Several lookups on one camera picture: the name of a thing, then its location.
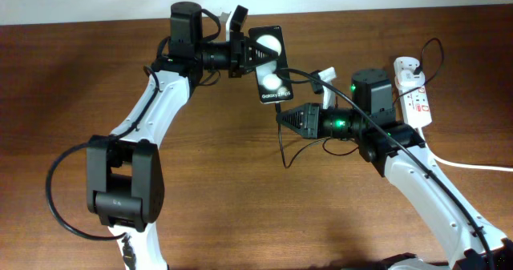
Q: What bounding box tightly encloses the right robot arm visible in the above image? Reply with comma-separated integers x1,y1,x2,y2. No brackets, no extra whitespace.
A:
276,69,512,269

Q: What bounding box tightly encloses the black charging cable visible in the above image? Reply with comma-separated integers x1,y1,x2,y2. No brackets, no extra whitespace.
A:
273,37,445,170

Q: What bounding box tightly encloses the black smartphone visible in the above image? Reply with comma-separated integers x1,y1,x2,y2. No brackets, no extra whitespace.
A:
248,26,293,104

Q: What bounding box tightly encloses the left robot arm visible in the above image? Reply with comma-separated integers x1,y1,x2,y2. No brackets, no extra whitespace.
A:
87,2,284,269

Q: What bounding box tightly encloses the white power strip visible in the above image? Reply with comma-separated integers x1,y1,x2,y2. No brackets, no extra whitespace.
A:
394,57,432,128

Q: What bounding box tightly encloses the white charger plug adapter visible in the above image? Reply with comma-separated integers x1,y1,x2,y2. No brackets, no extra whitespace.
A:
395,70,425,89

